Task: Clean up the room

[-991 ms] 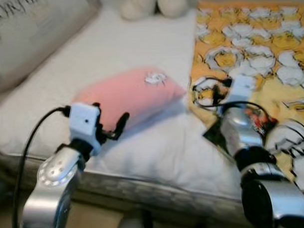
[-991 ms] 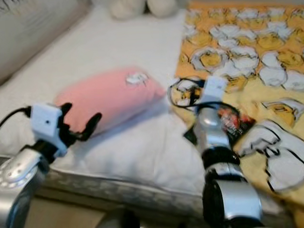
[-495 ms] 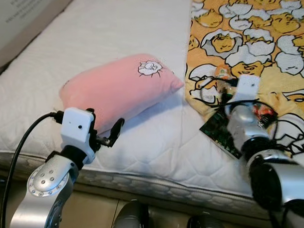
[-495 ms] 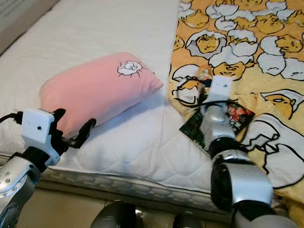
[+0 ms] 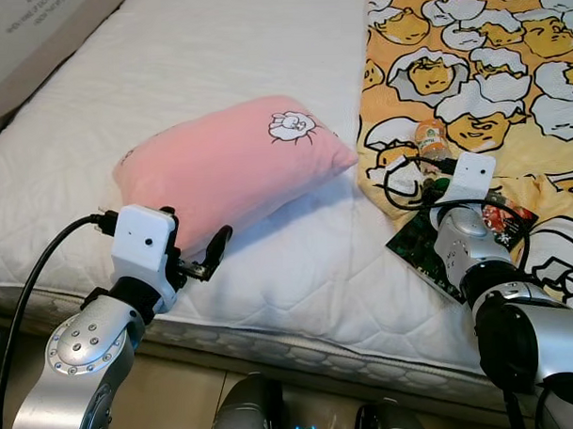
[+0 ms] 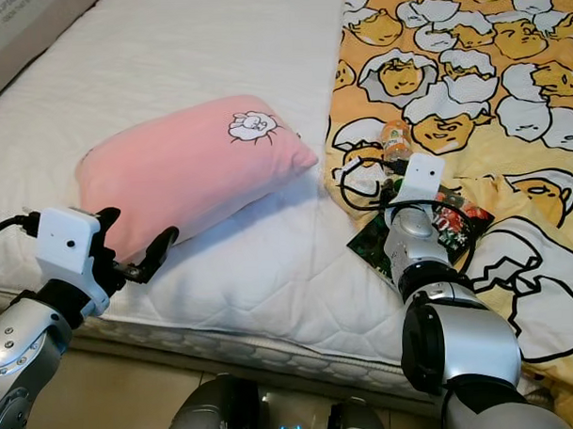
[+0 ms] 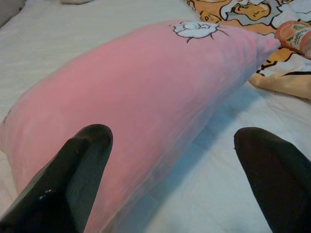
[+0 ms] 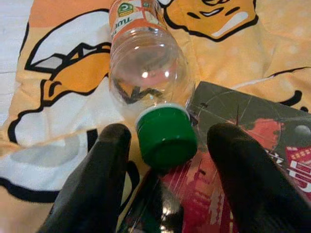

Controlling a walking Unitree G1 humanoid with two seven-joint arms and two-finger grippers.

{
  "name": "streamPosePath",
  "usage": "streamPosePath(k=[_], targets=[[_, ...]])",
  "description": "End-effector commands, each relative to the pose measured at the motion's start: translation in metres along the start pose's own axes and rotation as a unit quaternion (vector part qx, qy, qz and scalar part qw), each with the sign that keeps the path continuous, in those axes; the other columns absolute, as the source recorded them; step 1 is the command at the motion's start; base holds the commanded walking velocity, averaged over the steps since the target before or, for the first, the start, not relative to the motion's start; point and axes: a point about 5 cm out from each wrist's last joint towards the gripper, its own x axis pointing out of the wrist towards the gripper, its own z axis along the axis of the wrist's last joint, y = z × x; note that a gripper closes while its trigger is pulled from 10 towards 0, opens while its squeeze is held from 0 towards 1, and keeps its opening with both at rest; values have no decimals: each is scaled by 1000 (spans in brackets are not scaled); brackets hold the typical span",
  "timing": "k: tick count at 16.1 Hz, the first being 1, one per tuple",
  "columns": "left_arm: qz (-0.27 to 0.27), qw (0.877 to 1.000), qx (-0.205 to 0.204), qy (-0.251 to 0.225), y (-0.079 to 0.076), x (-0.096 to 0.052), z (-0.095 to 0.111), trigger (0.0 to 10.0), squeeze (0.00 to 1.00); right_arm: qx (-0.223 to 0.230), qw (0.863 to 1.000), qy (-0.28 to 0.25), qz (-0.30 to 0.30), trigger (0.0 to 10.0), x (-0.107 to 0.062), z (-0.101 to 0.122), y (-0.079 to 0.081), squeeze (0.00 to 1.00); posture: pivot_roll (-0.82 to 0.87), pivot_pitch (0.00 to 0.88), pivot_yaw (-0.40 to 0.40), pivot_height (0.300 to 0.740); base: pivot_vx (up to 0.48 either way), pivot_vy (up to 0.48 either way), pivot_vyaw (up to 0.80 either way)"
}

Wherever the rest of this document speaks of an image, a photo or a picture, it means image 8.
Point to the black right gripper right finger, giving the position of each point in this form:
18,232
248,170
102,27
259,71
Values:
255,194

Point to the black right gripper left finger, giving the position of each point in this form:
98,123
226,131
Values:
97,194

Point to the dark red-green paperback book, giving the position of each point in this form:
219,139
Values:
255,106

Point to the clear bottle with green cap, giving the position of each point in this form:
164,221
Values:
145,60

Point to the yellow cartoon print blanket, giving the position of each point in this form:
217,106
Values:
267,48

